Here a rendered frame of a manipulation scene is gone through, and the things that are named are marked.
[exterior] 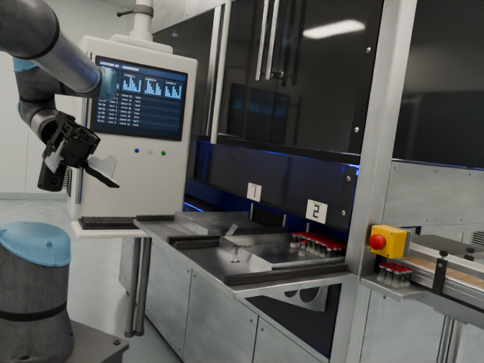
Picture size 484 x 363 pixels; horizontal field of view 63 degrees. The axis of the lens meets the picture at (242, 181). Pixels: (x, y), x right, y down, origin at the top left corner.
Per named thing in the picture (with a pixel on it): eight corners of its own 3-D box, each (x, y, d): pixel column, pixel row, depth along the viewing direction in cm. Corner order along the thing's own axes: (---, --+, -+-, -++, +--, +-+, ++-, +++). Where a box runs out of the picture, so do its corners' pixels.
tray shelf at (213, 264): (240, 220, 172) (241, 217, 172) (372, 278, 115) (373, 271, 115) (132, 223, 146) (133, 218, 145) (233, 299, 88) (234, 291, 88)
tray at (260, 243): (301, 241, 140) (302, 232, 140) (359, 266, 119) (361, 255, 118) (219, 247, 121) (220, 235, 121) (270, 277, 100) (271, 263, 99)
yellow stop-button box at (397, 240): (384, 249, 110) (388, 224, 110) (407, 257, 104) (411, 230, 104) (366, 251, 106) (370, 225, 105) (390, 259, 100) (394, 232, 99)
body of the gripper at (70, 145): (73, 129, 80) (50, 106, 87) (52, 165, 81) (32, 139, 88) (104, 141, 86) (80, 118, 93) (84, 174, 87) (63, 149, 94)
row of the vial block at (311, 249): (298, 245, 134) (300, 232, 134) (338, 262, 119) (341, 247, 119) (294, 245, 133) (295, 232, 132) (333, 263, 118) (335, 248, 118)
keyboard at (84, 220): (171, 220, 181) (171, 215, 181) (182, 228, 169) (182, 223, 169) (77, 221, 161) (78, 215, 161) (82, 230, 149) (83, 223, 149)
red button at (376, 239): (375, 246, 105) (377, 232, 105) (387, 251, 102) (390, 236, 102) (366, 247, 103) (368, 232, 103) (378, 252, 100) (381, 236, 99)
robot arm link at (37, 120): (24, 132, 90) (57, 142, 97) (32, 140, 88) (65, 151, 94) (40, 104, 90) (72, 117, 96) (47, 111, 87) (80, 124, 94)
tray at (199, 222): (248, 219, 168) (248, 211, 168) (287, 235, 147) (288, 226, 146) (173, 220, 149) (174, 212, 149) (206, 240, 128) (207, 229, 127)
